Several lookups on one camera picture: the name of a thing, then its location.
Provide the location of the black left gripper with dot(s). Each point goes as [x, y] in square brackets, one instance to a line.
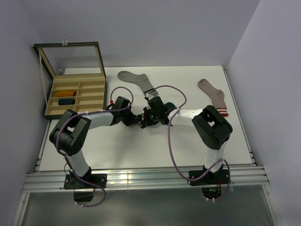
[133, 120]

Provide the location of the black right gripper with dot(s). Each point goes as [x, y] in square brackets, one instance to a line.
[147, 122]

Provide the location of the dark green reindeer sock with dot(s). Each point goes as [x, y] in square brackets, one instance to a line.
[151, 118]

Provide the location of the navy santa sock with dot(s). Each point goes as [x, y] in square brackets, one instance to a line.
[68, 101]

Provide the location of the mustard yellow sock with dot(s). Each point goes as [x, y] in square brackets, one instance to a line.
[65, 93]

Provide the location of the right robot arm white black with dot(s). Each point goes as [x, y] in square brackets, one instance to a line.
[213, 129]

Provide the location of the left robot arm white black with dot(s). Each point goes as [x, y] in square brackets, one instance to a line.
[69, 134]

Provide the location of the grey striped sock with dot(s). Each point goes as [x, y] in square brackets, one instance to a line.
[141, 80]

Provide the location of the black compartment box beige lining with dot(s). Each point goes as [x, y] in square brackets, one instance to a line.
[74, 66]

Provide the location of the taupe sock red cuff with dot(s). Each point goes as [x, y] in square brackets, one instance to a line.
[216, 96]

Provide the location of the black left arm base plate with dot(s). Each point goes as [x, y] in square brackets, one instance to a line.
[71, 182]

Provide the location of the aluminium rail frame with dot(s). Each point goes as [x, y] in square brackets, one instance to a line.
[143, 187]

